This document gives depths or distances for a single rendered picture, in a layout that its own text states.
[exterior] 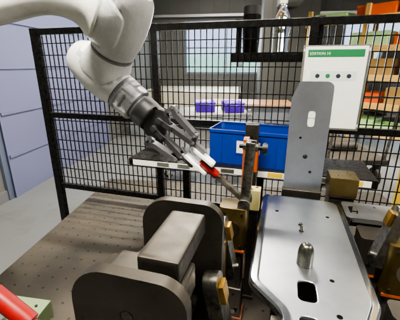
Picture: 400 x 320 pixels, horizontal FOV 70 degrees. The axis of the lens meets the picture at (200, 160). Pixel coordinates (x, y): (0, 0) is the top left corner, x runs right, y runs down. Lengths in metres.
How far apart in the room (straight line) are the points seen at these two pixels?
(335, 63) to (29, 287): 1.30
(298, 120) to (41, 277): 0.99
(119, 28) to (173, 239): 0.45
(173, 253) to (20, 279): 0.92
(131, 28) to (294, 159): 0.61
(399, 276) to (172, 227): 0.51
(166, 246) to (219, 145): 0.77
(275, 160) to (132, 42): 0.63
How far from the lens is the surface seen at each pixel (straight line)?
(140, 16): 0.66
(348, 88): 1.22
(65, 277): 1.14
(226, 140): 1.07
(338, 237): 0.77
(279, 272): 0.62
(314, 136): 0.95
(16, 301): 0.39
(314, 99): 0.93
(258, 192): 0.78
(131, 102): 0.71
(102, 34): 0.66
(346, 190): 0.98
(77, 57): 0.77
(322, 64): 1.20
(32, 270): 1.23
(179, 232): 0.36
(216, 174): 0.71
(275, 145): 1.03
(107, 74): 0.72
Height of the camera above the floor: 1.38
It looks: 18 degrees down
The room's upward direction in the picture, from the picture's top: straight up
